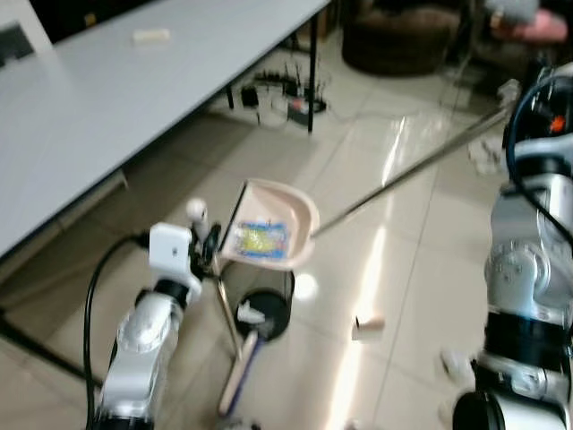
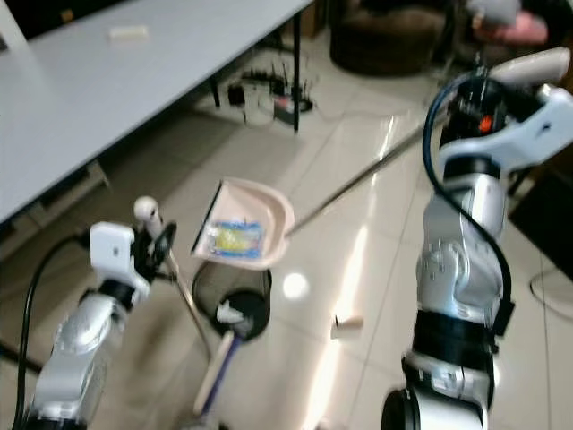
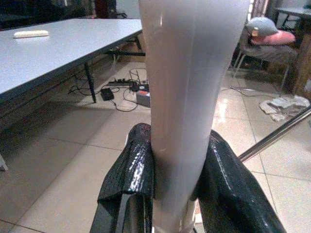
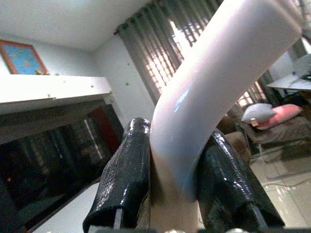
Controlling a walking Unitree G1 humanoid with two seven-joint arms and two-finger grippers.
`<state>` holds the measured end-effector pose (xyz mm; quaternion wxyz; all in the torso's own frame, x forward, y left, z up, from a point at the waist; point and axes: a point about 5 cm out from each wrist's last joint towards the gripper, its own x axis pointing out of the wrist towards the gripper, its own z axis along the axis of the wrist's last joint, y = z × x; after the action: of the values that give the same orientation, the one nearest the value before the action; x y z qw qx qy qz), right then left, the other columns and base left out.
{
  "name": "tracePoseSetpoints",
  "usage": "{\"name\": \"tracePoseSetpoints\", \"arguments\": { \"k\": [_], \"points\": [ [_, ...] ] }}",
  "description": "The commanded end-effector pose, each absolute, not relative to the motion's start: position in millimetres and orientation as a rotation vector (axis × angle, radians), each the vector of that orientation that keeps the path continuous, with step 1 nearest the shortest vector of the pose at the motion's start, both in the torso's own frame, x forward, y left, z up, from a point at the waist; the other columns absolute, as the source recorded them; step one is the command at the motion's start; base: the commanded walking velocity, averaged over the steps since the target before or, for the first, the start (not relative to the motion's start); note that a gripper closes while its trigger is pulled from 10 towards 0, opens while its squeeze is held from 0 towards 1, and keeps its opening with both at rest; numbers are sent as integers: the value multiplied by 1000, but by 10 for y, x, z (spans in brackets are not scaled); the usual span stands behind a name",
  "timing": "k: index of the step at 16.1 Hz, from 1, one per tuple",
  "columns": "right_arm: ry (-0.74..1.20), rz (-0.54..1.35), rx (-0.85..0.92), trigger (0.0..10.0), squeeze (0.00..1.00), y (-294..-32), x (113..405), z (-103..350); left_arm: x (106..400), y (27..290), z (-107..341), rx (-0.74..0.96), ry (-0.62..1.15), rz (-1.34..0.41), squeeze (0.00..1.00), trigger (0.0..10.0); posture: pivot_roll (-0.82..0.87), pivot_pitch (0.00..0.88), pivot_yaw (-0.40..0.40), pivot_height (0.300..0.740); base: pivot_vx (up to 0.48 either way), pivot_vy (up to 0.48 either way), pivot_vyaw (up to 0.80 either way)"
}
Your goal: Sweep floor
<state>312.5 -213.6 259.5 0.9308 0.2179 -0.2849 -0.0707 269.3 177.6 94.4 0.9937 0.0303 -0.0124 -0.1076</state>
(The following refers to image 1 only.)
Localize broom with white ball end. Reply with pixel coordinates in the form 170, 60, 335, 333
185, 198, 270, 418

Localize pink long-handled dustpan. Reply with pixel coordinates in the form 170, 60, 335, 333
218, 99, 518, 272

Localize white crumpled paper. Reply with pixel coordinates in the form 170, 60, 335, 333
237, 304, 268, 326

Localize person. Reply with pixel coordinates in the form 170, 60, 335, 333
486, 0, 572, 46

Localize black mesh waste bin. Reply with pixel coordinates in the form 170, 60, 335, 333
234, 263, 297, 344

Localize black power adapter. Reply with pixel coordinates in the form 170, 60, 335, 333
241, 84, 261, 109

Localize beige cardboard paper roll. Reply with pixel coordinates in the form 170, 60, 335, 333
351, 313, 387, 342

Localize slim black table leg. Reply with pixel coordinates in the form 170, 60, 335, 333
306, 13, 322, 134

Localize small white block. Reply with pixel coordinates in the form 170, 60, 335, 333
131, 28, 172, 45

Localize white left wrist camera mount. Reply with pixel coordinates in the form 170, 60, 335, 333
147, 223, 194, 282

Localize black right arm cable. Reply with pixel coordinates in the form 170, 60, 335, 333
504, 70, 573, 247

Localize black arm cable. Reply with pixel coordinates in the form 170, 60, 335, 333
504, 70, 573, 247
82, 232, 153, 424

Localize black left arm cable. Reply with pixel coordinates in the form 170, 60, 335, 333
82, 232, 153, 424

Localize black power strip with cables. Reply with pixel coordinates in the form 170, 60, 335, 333
259, 75, 329, 117

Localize black table foot frame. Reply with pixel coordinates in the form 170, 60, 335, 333
0, 308, 101, 388

